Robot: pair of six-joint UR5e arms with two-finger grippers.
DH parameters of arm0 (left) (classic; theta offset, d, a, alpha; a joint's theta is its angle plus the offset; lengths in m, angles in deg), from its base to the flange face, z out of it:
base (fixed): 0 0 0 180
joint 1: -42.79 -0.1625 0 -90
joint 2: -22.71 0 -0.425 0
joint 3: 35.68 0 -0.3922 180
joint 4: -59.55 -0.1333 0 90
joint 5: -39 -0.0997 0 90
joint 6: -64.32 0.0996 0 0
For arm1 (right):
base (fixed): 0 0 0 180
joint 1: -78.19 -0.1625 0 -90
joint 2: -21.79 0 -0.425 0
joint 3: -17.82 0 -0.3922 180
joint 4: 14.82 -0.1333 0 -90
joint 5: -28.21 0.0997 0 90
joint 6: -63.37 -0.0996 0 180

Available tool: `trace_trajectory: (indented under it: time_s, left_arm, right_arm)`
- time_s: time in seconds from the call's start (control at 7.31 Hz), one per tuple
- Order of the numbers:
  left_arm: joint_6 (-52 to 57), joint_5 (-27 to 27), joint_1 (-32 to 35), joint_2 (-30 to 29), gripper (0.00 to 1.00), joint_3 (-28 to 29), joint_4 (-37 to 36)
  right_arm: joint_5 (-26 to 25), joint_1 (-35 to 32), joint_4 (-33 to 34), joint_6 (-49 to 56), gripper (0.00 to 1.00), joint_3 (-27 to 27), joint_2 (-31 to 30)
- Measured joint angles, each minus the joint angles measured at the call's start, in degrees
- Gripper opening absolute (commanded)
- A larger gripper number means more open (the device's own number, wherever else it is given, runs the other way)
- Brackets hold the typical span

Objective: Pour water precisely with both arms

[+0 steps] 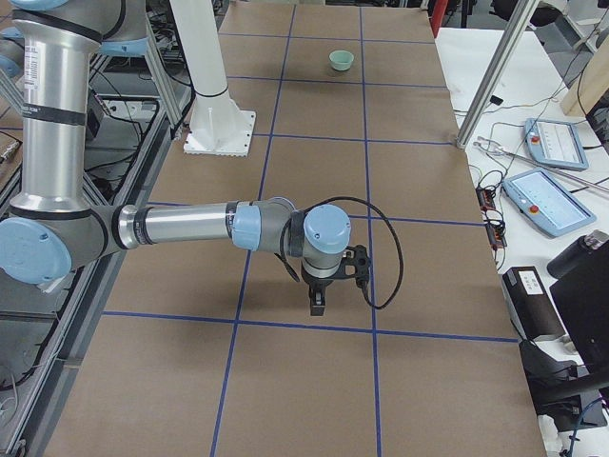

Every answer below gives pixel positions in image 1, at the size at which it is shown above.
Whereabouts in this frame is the black camera cable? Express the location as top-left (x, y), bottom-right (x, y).
top-left (278, 196), bottom-right (407, 310)

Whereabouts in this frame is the black box with label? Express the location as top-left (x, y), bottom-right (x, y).
top-left (501, 266), bottom-right (565, 342)

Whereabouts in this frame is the light green bowl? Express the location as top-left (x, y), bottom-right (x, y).
top-left (328, 50), bottom-right (355, 72)

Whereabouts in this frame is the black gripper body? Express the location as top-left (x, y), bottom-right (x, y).
top-left (304, 278), bottom-right (332, 301)

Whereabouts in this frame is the far blue teach pendant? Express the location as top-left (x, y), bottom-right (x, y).
top-left (524, 118), bottom-right (589, 171)

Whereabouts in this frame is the near blue teach pendant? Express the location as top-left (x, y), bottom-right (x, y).
top-left (502, 168), bottom-right (597, 237)

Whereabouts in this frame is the aluminium frame post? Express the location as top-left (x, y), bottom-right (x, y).
top-left (456, 0), bottom-right (540, 149)

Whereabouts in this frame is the black computer monitor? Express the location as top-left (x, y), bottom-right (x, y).
top-left (550, 243), bottom-right (609, 371)

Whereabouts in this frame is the blue teach pendant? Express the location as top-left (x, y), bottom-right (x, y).
top-left (524, 118), bottom-right (589, 171)
top-left (502, 168), bottom-right (597, 237)

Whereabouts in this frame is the white central pedestal column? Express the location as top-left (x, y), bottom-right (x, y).
top-left (170, 0), bottom-right (256, 157)

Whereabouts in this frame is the small black square pad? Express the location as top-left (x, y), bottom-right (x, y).
top-left (490, 95), bottom-right (503, 106)

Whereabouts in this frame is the metal reacher grabber stick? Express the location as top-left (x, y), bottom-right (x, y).
top-left (472, 136), bottom-right (608, 193)

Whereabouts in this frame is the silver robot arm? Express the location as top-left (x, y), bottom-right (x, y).
top-left (1, 1), bottom-right (355, 316)

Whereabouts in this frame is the dark water bottle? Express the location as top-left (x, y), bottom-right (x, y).
top-left (546, 229), bottom-right (608, 279)

